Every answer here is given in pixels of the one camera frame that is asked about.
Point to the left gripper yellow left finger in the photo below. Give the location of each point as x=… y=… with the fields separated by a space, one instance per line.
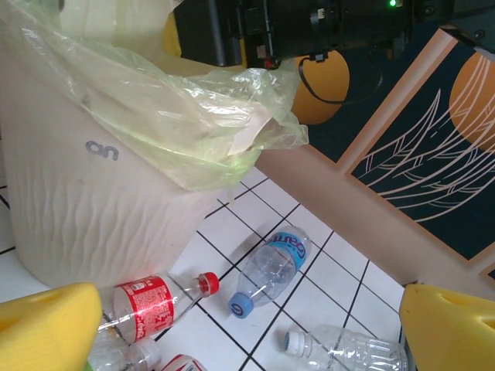
x=46 y=328

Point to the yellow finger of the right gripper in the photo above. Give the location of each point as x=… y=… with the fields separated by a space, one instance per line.
x=209 y=31

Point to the red label cola bottle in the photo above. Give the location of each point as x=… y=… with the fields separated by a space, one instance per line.
x=147 y=305

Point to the clear bottle white green label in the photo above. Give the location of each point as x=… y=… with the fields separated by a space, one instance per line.
x=348 y=348

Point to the pale green bin liner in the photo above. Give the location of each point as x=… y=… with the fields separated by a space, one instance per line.
x=154 y=116

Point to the red orange label tea bottle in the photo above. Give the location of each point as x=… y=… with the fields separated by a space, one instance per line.
x=181 y=363

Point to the blue label water bottle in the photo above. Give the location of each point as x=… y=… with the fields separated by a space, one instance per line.
x=270 y=270

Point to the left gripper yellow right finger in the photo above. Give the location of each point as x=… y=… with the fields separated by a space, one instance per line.
x=448 y=332

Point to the white plastic waste bin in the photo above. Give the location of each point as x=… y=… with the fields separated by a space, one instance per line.
x=77 y=216

